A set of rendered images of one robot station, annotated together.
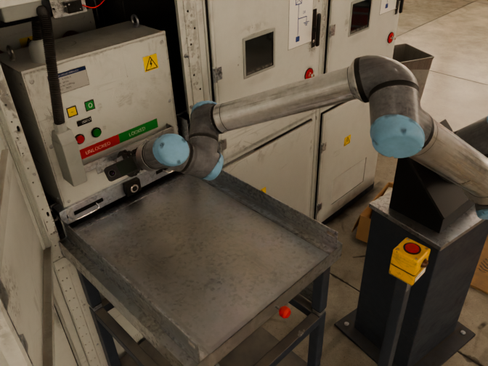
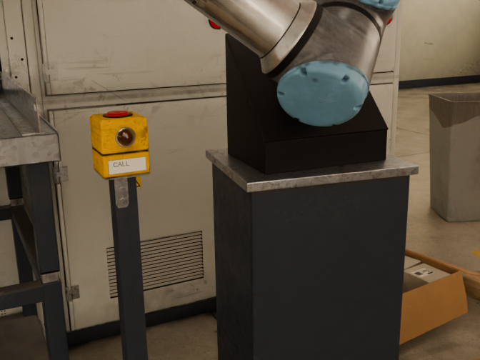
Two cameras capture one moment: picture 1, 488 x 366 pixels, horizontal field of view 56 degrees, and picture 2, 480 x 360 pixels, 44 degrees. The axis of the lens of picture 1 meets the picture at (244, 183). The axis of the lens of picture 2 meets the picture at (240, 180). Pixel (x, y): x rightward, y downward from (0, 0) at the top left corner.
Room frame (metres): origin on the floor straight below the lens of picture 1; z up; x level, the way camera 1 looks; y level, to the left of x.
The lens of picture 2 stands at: (0.11, -0.97, 1.05)
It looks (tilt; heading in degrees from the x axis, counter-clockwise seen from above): 15 degrees down; 17
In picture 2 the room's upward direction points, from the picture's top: 1 degrees counter-clockwise
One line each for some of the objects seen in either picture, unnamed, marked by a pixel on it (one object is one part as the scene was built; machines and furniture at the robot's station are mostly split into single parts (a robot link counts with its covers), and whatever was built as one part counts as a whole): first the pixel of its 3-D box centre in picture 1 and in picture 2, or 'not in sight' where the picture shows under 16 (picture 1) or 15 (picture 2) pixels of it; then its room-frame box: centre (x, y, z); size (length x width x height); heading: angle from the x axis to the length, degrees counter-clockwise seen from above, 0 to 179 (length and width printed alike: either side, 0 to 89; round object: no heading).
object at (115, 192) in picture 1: (126, 183); not in sight; (1.41, 0.43, 0.89); 0.54 x 0.05 x 0.06; 133
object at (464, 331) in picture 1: (404, 329); not in sight; (1.39, -0.73, 0.01); 0.48 x 0.44 x 0.02; 125
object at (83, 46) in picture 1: (78, 99); not in sight; (1.58, 0.59, 1.15); 0.51 x 0.50 x 0.48; 43
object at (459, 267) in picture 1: (417, 275); (303, 311); (1.39, -0.73, 0.37); 0.36 x 0.30 x 0.73; 125
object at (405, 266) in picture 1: (409, 261); (119, 143); (0.99, -0.48, 0.85); 0.08 x 0.08 x 0.10; 43
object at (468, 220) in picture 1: (434, 205); (304, 161); (1.39, -0.73, 0.74); 0.38 x 0.32 x 0.02; 125
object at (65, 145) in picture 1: (68, 155); not in sight; (1.20, 0.52, 1.14); 0.08 x 0.05 x 0.17; 43
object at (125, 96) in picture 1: (116, 122); not in sight; (1.40, 0.42, 1.15); 0.48 x 0.01 x 0.48; 133
